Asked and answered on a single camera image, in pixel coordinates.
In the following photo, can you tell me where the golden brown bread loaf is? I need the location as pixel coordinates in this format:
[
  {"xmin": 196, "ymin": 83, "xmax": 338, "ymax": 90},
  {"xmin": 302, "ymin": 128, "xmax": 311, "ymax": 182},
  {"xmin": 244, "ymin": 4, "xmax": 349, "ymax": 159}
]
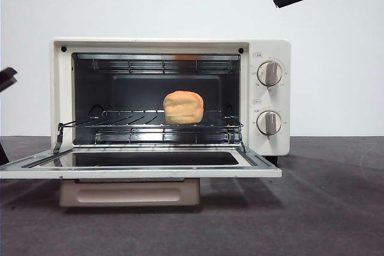
[{"xmin": 163, "ymin": 89, "xmax": 204, "ymax": 125}]

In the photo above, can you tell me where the white Toshiba toaster oven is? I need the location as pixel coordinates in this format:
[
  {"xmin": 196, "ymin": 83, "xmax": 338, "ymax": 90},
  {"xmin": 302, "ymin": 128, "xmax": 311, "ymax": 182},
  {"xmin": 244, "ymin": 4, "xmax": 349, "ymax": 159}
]
[{"xmin": 49, "ymin": 38, "xmax": 292, "ymax": 165}]

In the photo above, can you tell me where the white glass oven door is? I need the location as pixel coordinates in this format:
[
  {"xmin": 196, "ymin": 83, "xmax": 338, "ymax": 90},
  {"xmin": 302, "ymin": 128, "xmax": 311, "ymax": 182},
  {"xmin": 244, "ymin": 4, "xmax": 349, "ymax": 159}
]
[{"xmin": 0, "ymin": 147, "xmax": 283, "ymax": 208}]

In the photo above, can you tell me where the beige oven knob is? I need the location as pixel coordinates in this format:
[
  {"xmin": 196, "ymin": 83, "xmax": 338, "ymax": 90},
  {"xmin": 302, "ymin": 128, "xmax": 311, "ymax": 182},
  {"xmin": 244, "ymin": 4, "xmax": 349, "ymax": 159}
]
[
  {"xmin": 256, "ymin": 110, "xmax": 283, "ymax": 136},
  {"xmin": 257, "ymin": 61, "xmax": 283, "ymax": 87}
]

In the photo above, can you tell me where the metal wire oven rack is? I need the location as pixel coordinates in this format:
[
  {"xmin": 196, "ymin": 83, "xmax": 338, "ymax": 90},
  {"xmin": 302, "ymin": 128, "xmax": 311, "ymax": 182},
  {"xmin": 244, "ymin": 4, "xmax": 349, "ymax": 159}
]
[{"xmin": 58, "ymin": 108, "xmax": 244, "ymax": 128}]

